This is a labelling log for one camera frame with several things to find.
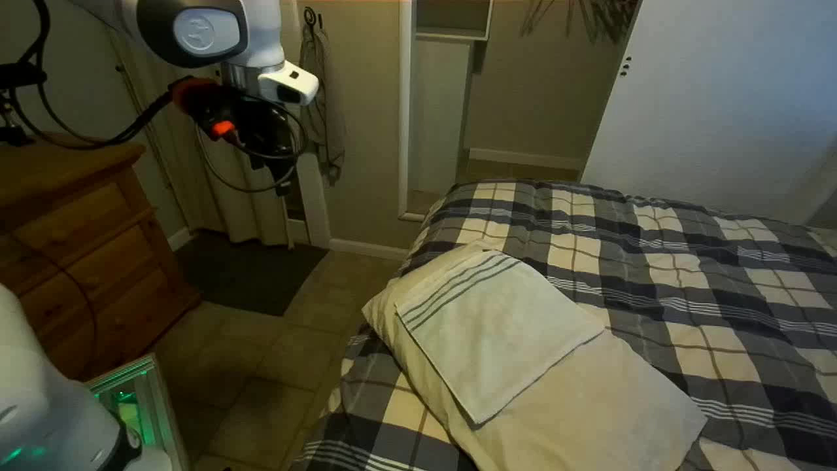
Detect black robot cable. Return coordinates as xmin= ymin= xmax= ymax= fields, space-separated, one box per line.
xmin=0 ymin=0 xmax=190 ymax=152

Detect hanging plant leaves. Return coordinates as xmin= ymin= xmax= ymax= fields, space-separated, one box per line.
xmin=520 ymin=0 xmax=642 ymax=48

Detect green lit control box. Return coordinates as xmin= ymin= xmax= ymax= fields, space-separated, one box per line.
xmin=85 ymin=352 xmax=190 ymax=471

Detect folded beige striped towel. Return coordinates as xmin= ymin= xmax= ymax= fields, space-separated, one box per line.
xmin=361 ymin=246 xmax=708 ymax=471

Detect dark hanging straps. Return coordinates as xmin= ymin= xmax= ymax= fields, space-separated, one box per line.
xmin=298 ymin=6 xmax=347 ymax=185

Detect white interior door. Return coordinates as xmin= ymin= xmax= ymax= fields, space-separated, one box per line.
xmin=397 ymin=0 xmax=496 ymax=222

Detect white closet door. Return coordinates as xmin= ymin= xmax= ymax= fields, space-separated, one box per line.
xmin=577 ymin=0 xmax=837 ymax=227

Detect wooden dresser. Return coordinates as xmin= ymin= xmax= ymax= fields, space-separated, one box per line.
xmin=0 ymin=142 xmax=204 ymax=383

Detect pale striped towel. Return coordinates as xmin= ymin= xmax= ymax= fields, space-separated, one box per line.
xmin=391 ymin=250 xmax=610 ymax=428

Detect white panel door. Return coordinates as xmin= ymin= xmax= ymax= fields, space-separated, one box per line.
xmin=190 ymin=127 xmax=334 ymax=250

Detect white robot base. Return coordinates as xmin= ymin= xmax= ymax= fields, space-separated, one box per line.
xmin=0 ymin=283 xmax=144 ymax=471

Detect black gripper orange accents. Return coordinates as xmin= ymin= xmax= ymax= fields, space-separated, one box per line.
xmin=170 ymin=75 xmax=302 ymax=172

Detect plaid checkered blanket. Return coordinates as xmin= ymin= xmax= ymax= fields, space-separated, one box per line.
xmin=296 ymin=178 xmax=837 ymax=471

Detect dark floor mat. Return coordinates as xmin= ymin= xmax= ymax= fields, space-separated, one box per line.
xmin=173 ymin=229 xmax=329 ymax=318

